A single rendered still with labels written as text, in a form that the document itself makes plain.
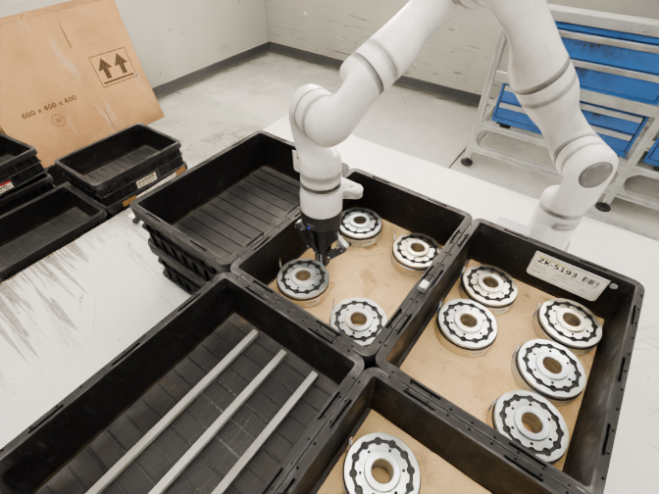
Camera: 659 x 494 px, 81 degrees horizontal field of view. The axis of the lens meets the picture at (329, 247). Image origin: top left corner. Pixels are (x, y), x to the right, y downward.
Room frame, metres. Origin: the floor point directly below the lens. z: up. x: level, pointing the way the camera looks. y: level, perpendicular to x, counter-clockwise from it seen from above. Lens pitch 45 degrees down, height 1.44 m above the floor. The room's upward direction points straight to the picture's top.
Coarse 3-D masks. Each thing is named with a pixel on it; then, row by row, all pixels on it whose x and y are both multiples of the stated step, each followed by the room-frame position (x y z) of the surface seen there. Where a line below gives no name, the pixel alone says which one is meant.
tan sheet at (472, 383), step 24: (480, 264) 0.55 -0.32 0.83; (456, 288) 0.49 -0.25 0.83; (528, 288) 0.49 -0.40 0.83; (528, 312) 0.43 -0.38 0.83; (432, 336) 0.38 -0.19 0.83; (504, 336) 0.38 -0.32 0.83; (528, 336) 0.38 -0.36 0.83; (408, 360) 0.33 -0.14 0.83; (432, 360) 0.33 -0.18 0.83; (456, 360) 0.33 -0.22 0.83; (480, 360) 0.33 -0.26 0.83; (504, 360) 0.33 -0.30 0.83; (432, 384) 0.29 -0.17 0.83; (456, 384) 0.29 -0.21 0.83; (480, 384) 0.29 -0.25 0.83; (504, 384) 0.29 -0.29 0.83; (480, 408) 0.25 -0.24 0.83; (576, 408) 0.25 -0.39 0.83
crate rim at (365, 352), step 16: (368, 176) 0.73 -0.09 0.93; (416, 192) 0.67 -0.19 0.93; (448, 208) 0.62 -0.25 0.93; (288, 224) 0.57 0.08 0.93; (464, 224) 0.57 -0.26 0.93; (272, 240) 0.53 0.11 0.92; (448, 240) 0.52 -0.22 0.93; (240, 256) 0.48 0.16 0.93; (240, 272) 0.44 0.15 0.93; (432, 272) 0.44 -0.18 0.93; (256, 288) 0.41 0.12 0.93; (416, 288) 0.41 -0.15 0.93; (288, 304) 0.37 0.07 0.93; (400, 304) 0.37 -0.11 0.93; (320, 320) 0.34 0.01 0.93; (336, 336) 0.32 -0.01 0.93; (384, 336) 0.31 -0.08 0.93; (368, 352) 0.29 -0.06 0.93
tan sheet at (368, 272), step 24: (384, 240) 0.62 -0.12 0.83; (336, 264) 0.55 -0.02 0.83; (360, 264) 0.55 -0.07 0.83; (384, 264) 0.55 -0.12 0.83; (336, 288) 0.49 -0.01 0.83; (360, 288) 0.49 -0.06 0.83; (384, 288) 0.49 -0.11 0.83; (408, 288) 0.49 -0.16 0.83; (312, 312) 0.43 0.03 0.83; (384, 312) 0.43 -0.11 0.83
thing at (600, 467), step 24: (528, 240) 0.52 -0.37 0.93; (432, 288) 0.41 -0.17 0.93; (408, 312) 0.36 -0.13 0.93; (624, 336) 0.31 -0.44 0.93; (384, 360) 0.28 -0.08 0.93; (624, 360) 0.28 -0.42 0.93; (408, 384) 0.24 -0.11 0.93; (624, 384) 0.24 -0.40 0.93; (456, 408) 0.21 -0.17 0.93; (480, 432) 0.18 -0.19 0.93; (600, 432) 0.18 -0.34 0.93; (600, 456) 0.15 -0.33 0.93; (576, 480) 0.12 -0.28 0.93; (600, 480) 0.12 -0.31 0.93
